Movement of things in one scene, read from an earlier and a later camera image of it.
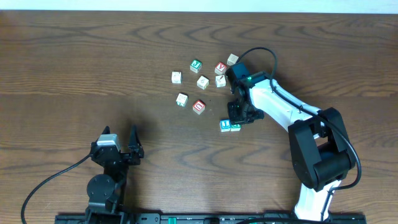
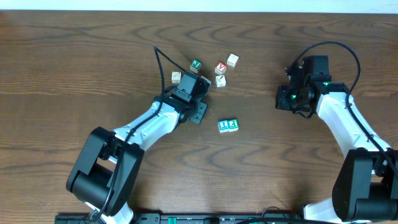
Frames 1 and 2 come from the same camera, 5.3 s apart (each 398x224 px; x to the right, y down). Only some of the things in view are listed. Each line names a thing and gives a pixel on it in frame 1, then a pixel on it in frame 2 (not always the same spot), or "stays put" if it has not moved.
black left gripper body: x=124 y=160 → x=198 y=111
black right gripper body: x=239 y=113 → x=292 y=99
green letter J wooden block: x=195 y=66 stays put
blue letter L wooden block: x=225 y=125 stays put
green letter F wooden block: x=236 y=127 stays put
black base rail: x=203 y=218 stays put
